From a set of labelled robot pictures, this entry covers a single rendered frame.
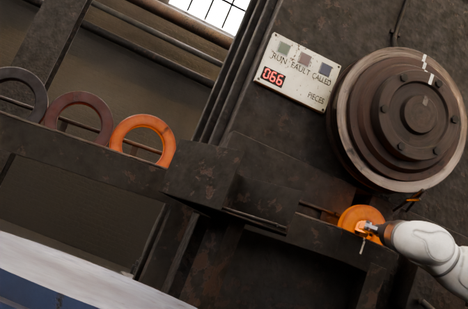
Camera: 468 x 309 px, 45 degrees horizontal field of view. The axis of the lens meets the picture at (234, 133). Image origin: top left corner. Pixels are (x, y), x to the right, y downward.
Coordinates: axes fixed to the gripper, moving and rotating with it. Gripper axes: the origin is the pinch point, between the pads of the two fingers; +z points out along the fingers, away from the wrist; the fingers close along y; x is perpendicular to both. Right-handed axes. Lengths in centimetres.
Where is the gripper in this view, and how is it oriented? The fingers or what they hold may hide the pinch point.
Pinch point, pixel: (363, 227)
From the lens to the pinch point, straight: 179.9
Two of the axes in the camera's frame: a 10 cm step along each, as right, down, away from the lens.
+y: 8.9, 4.1, 2.0
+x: 3.9, -9.1, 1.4
